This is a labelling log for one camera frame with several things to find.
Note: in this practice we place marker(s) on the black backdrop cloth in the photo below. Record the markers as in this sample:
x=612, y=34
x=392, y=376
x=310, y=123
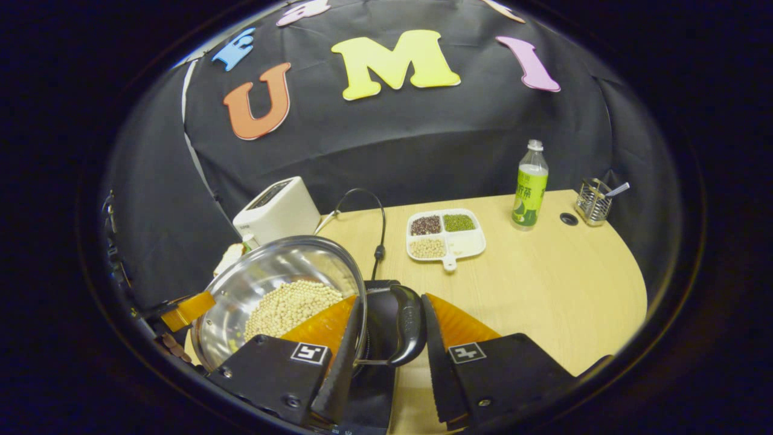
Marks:
x=423, y=139

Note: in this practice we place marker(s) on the pile of soybeans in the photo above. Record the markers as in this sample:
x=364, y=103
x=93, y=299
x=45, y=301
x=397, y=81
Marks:
x=290, y=308

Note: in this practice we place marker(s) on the black induction cooktop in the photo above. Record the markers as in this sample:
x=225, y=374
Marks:
x=377, y=393

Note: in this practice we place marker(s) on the white toaster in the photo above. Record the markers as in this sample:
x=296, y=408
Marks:
x=284, y=211

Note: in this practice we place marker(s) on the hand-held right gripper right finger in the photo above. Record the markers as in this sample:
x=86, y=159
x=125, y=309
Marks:
x=441, y=374

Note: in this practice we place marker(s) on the bread slice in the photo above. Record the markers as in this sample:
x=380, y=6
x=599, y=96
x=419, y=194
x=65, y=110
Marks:
x=230, y=257

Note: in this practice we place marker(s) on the green label drink bottle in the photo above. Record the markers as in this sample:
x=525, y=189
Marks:
x=529, y=199

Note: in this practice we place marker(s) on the stainless steel pot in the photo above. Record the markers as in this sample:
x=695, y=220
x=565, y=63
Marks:
x=272, y=266

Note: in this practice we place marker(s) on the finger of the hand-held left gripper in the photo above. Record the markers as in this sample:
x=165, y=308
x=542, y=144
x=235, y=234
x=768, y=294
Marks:
x=190, y=309

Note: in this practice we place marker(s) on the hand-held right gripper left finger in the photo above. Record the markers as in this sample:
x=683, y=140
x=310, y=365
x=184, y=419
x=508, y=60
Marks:
x=344, y=374

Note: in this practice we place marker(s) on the white divided bean plate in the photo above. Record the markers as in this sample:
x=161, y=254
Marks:
x=465, y=244

